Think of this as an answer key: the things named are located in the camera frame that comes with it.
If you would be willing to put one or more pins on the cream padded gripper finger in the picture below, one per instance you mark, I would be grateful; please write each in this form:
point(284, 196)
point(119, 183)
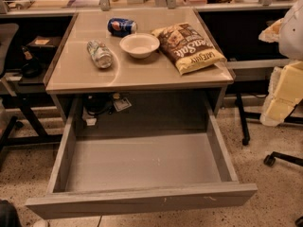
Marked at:
point(285, 91)
point(271, 33)

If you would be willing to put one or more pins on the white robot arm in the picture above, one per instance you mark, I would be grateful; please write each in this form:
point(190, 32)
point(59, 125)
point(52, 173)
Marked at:
point(290, 42)

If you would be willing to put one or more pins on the blue pepsi can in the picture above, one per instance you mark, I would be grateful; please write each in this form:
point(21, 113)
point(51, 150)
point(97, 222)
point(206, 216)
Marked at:
point(121, 27)

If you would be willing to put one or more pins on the grey open top drawer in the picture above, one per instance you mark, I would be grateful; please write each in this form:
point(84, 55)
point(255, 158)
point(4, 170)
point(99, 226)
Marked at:
point(165, 153)

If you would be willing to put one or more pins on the black right table leg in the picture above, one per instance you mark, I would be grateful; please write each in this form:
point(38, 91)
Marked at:
point(244, 115)

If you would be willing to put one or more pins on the black office chair base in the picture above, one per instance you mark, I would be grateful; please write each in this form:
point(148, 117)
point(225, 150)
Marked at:
point(271, 158)

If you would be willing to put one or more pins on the brown yellow chip bag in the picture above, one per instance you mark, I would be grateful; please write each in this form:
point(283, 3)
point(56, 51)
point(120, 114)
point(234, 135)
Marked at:
point(187, 49)

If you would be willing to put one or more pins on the white bowl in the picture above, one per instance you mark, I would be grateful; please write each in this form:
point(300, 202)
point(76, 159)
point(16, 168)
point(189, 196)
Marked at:
point(139, 45)

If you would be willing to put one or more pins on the grey cabinet desk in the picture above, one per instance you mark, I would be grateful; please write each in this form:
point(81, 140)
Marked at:
point(158, 92)

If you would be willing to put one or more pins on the dark box with label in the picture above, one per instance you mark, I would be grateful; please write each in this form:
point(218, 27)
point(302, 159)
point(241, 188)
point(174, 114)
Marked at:
point(44, 43)

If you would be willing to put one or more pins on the black bottle on left shelf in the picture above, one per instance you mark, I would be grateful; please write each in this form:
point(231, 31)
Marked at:
point(32, 68)

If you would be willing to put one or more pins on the grey chair at left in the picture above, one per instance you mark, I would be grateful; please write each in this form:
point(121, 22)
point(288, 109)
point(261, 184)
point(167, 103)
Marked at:
point(7, 33)

